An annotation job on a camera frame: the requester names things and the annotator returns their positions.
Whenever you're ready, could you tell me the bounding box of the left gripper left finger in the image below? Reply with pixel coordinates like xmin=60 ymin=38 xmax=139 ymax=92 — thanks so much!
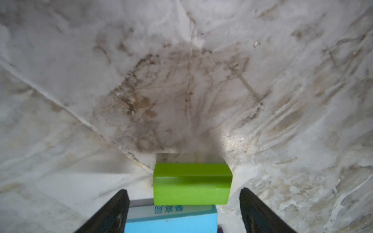
xmin=75 ymin=189 xmax=130 ymax=233

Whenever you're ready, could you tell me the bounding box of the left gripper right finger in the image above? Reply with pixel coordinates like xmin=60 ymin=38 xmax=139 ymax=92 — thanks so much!
xmin=239 ymin=188 xmax=296 ymax=233

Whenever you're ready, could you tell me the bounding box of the green block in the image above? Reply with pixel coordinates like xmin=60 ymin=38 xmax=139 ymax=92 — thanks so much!
xmin=153 ymin=163 xmax=233 ymax=205

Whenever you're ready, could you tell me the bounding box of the light blue long block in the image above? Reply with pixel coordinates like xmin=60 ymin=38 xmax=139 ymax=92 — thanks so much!
xmin=123 ymin=199 xmax=218 ymax=233

